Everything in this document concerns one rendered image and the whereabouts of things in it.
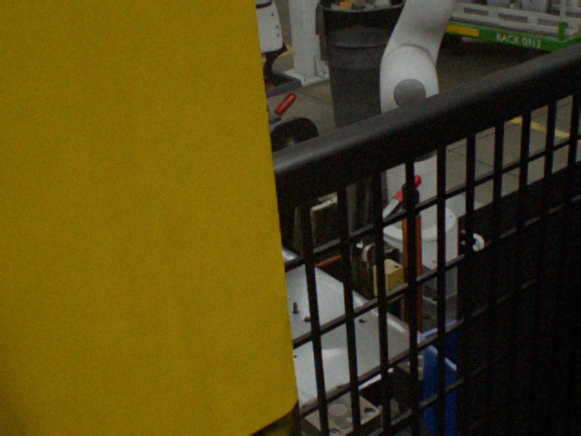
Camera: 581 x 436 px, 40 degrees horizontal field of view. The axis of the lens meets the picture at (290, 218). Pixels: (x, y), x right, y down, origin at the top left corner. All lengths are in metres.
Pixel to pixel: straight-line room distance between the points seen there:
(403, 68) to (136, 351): 1.44
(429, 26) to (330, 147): 1.31
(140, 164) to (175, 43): 0.03
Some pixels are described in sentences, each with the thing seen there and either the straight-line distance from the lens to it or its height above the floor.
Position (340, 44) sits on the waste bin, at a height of 0.54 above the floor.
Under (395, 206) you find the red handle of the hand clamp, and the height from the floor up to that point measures 1.11.
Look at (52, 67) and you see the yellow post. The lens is 0.21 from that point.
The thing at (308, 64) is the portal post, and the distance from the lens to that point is 5.51.
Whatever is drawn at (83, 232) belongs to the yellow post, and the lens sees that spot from 0.23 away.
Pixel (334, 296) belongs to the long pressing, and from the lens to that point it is 1.28.
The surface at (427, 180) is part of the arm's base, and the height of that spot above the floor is 0.93.
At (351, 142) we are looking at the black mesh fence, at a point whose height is 1.55.
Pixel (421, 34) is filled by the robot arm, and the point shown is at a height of 1.24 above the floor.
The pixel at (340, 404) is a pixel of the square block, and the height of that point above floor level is 1.06.
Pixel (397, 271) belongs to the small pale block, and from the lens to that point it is 1.22.
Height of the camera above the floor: 1.71
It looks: 28 degrees down
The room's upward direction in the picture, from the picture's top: 6 degrees counter-clockwise
